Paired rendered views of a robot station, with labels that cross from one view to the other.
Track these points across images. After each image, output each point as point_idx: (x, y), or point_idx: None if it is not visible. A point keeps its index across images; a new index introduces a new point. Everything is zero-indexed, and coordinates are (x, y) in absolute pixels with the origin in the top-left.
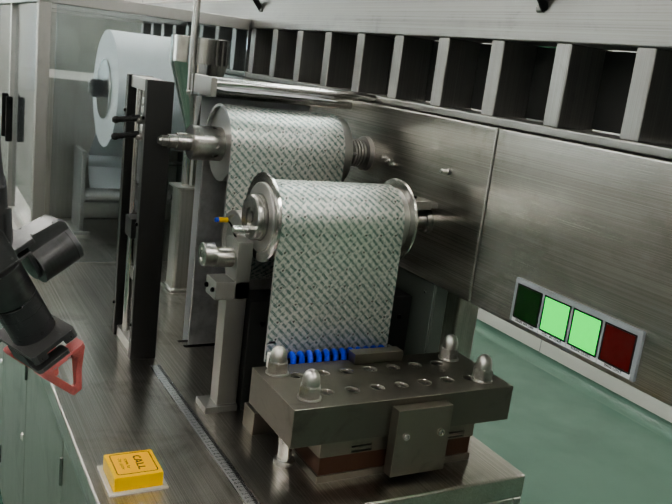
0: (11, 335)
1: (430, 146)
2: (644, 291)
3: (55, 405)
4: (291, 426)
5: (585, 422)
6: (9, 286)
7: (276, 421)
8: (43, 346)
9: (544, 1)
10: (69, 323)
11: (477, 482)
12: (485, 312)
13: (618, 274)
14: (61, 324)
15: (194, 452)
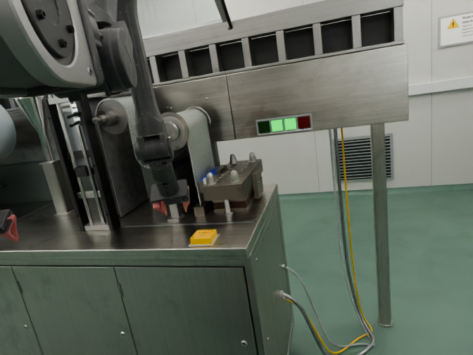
0: (169, 191)
1: (191, 93)
2: (306, 102)
3: (121, 253)
4: (241, 190)
5: None
6: (172, 165)
7: (229, 195)
8: (184, 189)
9: (231, 25)
10: (54, 240)
11: (273, 189)
12: None
13: (295, 101)
14: (178, 181)
15: (202, 227)
